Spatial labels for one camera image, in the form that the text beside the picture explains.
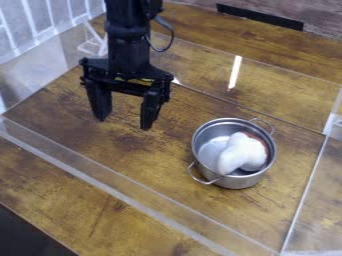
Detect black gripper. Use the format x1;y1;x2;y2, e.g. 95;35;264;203
80;31;174;130

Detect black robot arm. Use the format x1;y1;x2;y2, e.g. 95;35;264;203
80;0;174;130

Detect silver metal pot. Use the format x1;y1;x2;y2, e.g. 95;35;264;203
187;118;276;189

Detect white red toy mushroom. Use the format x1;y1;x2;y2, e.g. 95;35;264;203
216;132;267;175

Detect yellow green toy vegetable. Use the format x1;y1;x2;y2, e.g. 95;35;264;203
115;77;153;83

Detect black bar on table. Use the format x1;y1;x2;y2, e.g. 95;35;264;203
216;3;304;31

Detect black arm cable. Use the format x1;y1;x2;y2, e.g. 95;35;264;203
143;14;176;54

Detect clear acrylic enclosure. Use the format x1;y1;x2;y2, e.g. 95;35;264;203
0;22;342;256

